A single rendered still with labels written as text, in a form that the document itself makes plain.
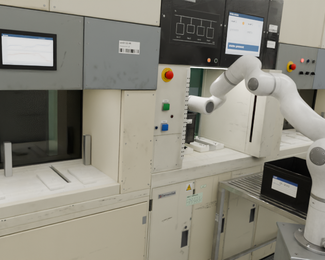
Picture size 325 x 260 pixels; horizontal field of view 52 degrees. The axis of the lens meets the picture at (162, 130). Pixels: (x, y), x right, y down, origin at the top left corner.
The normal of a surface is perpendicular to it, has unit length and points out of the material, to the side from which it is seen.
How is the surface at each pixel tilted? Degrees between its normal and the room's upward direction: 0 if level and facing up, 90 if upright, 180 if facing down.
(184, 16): 90
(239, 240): 90
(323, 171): 125
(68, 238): 90
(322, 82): 90
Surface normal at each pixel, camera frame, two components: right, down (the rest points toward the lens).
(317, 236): -0.66, 0.11
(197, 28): 0.59, 0.20
